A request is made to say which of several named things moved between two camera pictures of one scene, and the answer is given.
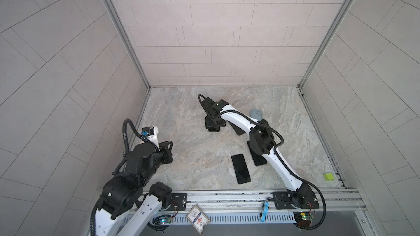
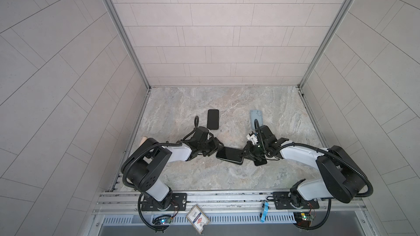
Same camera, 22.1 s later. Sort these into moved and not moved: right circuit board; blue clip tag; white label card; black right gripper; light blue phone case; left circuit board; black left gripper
Moved: black left gripper; black right gripper
Not moved: blue clip tag; white label card; light blue phone case; left circuit board; right circuit board
